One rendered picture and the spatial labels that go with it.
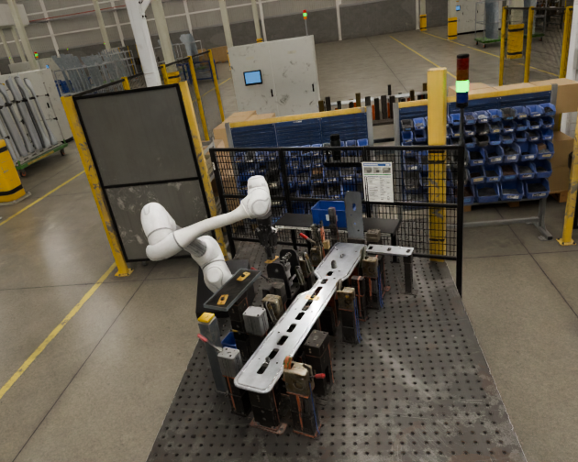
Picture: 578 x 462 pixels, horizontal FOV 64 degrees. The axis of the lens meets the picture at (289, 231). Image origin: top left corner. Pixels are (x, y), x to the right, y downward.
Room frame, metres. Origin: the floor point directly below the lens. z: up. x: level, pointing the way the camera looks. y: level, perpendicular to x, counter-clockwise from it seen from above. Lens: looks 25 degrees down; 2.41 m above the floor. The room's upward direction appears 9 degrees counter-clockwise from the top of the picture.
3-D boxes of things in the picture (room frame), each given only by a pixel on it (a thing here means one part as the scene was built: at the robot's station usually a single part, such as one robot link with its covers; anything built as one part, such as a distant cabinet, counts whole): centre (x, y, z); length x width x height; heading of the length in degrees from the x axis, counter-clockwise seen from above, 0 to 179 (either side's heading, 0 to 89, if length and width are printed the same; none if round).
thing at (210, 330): (1.90, 0.46, 0.92); 0.08 x 0.08 x 0.44; 61
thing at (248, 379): (2.14, -0.07, 1.00); 1.38 x 0.22 x 0.02; 151
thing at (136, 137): (4.68, 1.33, 1.00); 1.34 x 0.14 x 2.00; 80
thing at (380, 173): (3.01, -0.66, 1.30); 0.23 x 0.02 x 0.31; 61
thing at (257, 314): (1.96, 0.23, 0.90); 0.13 x 0.10 x 0.41; 61
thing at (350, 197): (2.80, -0.44, 1.17); 0.12 x 0.01 x 0.34; 61
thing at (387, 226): (3.05, -0.34, 1.01); 0.90 x 0.22 x 0.03; 61
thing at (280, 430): (1.61, 0.23, 0.84); 0.18 x 0.06 x 0.29; 61
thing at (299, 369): (1.56, 0.05, 0.88); 0.15 x 0.11 x 0.36; 61
